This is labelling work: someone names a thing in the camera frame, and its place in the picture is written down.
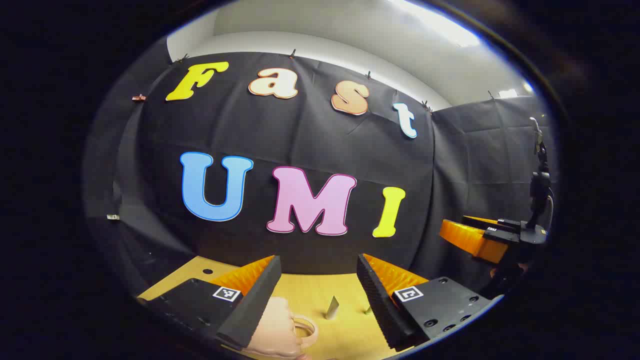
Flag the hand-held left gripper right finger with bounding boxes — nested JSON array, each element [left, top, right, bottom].
[[356, 253, 493, 352]]

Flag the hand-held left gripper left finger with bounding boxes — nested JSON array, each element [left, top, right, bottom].
[[137, 255, 282, 351]]

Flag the pink suitcase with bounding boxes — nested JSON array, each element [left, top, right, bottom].
[[247, 296, 319, 360]]

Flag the black backdrop cloth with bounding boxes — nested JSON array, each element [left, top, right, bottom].
[[82, 37, 558, 306]]

